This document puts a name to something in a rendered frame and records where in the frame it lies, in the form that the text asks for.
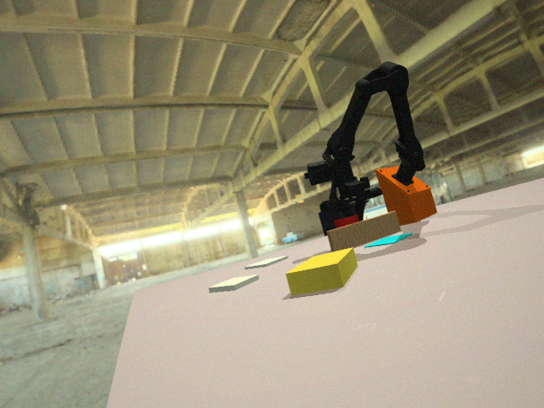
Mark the red cup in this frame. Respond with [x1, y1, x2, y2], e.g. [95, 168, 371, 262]
[334, 215, 359, 228]

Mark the tan wooden flat bar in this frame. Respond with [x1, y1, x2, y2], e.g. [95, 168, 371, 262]
[327, 211, 401, 252]

